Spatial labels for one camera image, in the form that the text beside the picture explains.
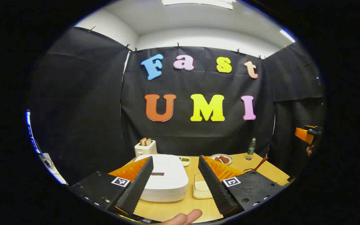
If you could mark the brown wooden spoon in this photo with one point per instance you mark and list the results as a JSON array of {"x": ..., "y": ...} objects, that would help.
[{"x": 259, "y": 163}]

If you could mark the large ceiling light panel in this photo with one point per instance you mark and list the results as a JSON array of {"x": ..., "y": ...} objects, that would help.
[{"x": 198, "y": 3}]

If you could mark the small black table clamp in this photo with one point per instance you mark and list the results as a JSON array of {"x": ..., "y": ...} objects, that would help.
[{"x": 291, "y": 178}]

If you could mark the clear green label bottle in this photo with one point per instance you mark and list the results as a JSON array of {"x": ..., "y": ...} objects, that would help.
[{"x": 251, "y": 149}]

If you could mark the small ceiling light panel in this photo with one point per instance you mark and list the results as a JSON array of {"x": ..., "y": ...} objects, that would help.
[{"x": 287, "y": 35}]

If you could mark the computer monitor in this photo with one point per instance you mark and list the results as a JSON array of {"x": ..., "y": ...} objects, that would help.
[{"x": 31, "y": 134}]

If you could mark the black backdrop cloth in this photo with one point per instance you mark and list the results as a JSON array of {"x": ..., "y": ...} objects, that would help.
[{"x": 83, "y": 109}]

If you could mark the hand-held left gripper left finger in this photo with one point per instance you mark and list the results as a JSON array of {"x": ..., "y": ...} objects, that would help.
[{"x": 137, "y": 184}]

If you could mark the toasted bread slice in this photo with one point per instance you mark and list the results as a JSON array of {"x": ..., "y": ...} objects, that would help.
[
  {"x": 148, "y": 142},
  {"x": 142, "y": 141}
]

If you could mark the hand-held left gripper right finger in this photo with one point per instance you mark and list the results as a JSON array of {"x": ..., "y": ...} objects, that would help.
[{"x": 214, "y": 184}]

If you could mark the white toaster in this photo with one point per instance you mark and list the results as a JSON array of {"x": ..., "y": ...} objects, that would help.
[{"x": 145, "y": 150}]

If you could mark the round white plate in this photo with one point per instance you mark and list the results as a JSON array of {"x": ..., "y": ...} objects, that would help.
[{"x": 227, "y": 156}]

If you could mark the clear box of rice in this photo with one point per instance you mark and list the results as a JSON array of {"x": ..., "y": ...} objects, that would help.
[{"x": 200, "y": 187}]

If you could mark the white rice cooker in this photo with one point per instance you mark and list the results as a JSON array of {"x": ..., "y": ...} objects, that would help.
[{"x": 167, "y": 184}]

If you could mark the small white sauce dish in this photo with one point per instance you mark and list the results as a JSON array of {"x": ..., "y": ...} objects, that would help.
[{"x": 184, "y": 160}]

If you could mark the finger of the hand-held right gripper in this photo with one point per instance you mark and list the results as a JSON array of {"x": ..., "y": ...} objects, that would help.
[{"x": 301, "y": 133}]

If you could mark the white side table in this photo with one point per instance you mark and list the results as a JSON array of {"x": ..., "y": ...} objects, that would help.
[{"x": 53, "y": 170}]

